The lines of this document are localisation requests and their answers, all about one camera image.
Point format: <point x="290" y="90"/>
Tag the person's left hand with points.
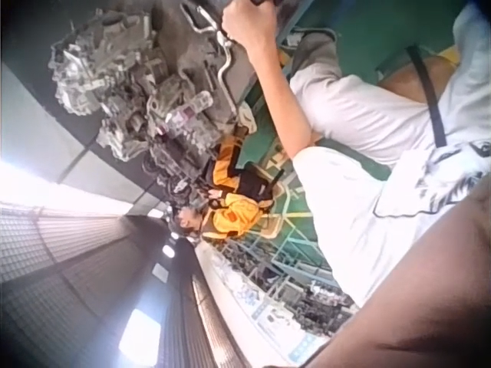
<point x="249" y="27"/>

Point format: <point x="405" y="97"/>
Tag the person's left fingers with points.
<point x="239" y="9"/>

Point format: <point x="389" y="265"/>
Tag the bent chrome metal pipe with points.
<point x="226" y="63"/>

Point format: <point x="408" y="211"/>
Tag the clear plastic bottle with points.
<point x="190" y="111"/>

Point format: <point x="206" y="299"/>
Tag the heap of grey engine parts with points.
<point x="115" y="69"/>

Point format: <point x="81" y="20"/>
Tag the person's legs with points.
<point x="345" y="111"/>

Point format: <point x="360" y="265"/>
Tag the shelf of metal parts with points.
<point x="280" y="291"/>

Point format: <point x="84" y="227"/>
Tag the metal grid fence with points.
<point x="46" y="245"/>

